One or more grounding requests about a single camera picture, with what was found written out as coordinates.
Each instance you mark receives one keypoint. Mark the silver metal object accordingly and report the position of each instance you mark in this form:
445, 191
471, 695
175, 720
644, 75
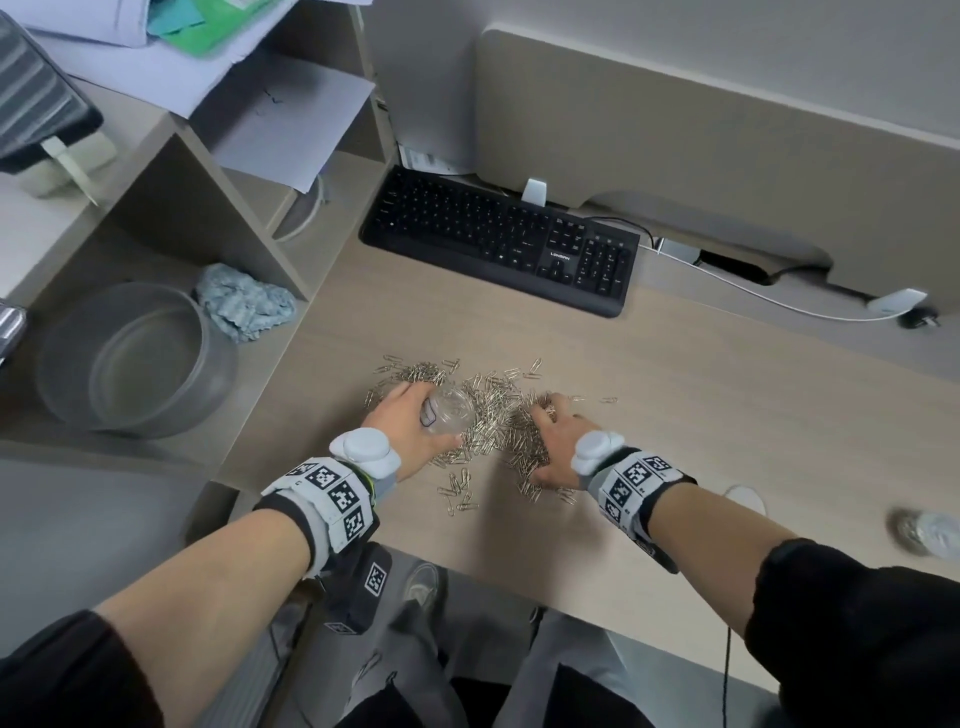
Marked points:
11, 330

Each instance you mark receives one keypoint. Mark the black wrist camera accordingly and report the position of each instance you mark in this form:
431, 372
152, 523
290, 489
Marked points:
360, 589
664, 559

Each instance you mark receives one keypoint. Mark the black right sleeve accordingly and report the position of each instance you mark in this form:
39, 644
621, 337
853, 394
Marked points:
862, 637

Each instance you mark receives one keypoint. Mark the person's left forearm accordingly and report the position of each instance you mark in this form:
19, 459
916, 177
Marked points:
202, 600

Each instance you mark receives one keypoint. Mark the white coiled tube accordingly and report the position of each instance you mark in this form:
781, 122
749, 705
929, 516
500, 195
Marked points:
311, 217

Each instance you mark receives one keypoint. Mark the pile of silver paper clips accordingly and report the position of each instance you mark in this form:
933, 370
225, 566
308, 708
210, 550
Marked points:
499, 420

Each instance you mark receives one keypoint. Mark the white paper sheet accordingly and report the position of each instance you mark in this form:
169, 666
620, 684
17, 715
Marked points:
292, 120
150, 75

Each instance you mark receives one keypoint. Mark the grey marker wristband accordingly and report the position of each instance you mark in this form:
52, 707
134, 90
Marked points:
330, 499
634, 480

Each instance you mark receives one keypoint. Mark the black left sleeve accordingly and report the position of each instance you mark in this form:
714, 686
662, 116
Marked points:
75, 675

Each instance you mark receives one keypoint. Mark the white round tracker puck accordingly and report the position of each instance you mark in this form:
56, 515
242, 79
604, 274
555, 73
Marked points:
598, 450
364, 450

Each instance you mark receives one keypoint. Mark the black plug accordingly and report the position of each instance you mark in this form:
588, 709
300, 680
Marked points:
919, 318

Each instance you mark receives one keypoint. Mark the black ribbed device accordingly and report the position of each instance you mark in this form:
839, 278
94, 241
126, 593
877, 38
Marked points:
37, 97

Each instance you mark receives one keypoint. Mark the beige desk divider panel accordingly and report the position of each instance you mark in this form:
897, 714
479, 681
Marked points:
712, 150

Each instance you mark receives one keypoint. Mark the white printed paper slip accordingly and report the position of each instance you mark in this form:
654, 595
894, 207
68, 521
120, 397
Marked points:
424, 161

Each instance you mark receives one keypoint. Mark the black keyboard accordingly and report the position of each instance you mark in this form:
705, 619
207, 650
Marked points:
465, 225

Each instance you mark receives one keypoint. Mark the person's right forearm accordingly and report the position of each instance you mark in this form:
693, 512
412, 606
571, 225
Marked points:
712, 555

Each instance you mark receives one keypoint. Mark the black sleeve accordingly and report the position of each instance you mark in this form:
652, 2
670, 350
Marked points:
862, 637
75, 675

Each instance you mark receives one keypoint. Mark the clear jar with label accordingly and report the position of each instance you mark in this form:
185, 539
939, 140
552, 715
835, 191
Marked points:
450, 409

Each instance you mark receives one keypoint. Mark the person's grey trousers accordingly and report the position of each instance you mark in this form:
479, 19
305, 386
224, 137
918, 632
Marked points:
480, 622

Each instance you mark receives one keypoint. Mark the person's left hand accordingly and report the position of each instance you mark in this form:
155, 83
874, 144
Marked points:
409, 442

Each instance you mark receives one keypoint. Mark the person's right hand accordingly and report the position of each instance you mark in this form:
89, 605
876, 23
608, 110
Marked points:
562, 442

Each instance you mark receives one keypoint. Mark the pale blue crumpled cloth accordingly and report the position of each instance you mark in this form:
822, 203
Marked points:
244, 304

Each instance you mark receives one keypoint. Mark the white paper stack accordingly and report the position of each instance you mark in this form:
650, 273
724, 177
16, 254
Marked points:
75, 19

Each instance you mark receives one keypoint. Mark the green packet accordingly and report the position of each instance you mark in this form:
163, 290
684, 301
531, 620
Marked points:
217, 26

